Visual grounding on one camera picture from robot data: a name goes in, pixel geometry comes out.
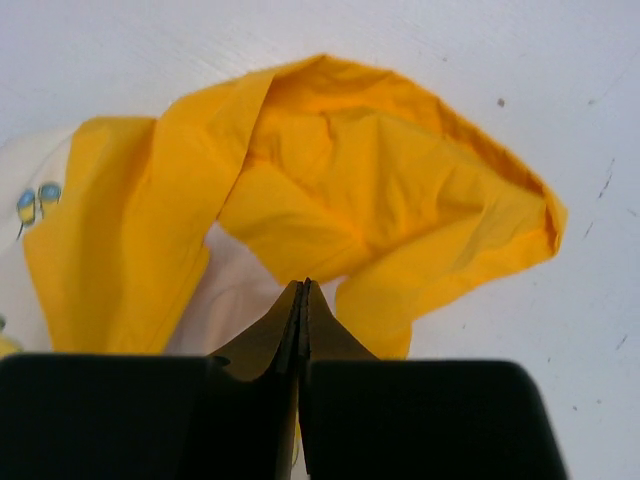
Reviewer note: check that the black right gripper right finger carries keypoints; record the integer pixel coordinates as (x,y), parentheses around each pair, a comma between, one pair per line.
(366,418)

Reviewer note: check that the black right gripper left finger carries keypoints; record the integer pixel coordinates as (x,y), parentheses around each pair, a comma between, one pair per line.
(227,415)

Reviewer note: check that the yellow cream dinosaur print jacket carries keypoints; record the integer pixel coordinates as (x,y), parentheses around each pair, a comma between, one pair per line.
(144,235)

